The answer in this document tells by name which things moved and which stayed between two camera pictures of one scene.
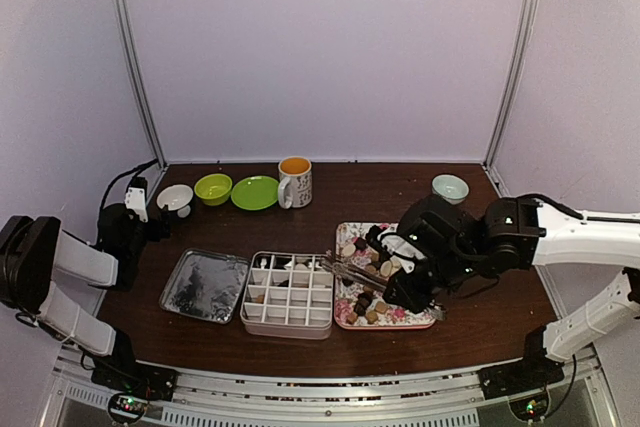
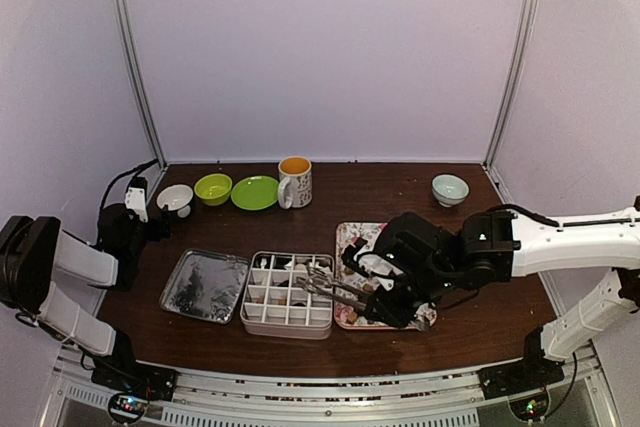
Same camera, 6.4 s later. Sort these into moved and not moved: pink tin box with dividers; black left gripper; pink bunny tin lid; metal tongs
Moved: metal tongs
Not moved: pink tin box with dividers; pink bunny tin lid; black left gripper
